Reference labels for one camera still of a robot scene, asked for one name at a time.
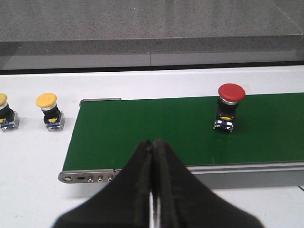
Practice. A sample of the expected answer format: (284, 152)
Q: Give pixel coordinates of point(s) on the aluminium conveyor frame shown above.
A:
(80, 177)

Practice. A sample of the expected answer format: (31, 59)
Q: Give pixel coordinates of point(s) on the grey stone counter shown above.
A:
(50, 34)

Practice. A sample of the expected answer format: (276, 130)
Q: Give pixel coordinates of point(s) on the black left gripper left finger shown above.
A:
(123, 203)

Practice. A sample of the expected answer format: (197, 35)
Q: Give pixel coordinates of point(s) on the yellow push button left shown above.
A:
(9, 119)

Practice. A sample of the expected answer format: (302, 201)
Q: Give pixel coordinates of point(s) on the yellow push button far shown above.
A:
(54, 119)

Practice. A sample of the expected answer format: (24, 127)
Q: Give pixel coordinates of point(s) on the green conveyor belt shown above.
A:
(154, 123)

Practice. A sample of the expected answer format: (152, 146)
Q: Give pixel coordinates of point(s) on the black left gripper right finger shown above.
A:
(185, 202)

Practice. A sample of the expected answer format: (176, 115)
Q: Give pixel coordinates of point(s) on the yellow push button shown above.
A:
(9, 119)
(54, 119)

